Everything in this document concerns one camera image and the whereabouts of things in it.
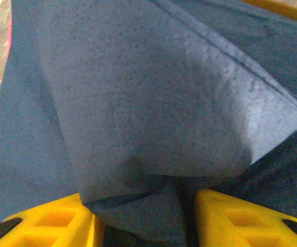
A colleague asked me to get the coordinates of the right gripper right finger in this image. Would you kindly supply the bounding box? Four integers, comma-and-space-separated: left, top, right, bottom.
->
194, 189, 297, 247

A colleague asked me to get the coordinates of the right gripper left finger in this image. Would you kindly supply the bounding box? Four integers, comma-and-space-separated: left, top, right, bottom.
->
0, 192, 106, 247

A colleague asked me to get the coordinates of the stack of coloured napkins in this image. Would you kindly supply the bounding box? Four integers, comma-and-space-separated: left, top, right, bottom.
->
36, 0, 297, 247

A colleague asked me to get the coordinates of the dark blue paper napkin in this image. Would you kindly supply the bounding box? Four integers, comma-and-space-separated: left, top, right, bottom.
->
0, 0, 297, 232

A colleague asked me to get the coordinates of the pink paper napkin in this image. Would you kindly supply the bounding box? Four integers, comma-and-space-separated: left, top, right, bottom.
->
7, 10, 13, 60

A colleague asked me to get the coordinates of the yellow paper napkin stack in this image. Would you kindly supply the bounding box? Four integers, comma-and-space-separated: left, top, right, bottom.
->
240, 0, 297, 25

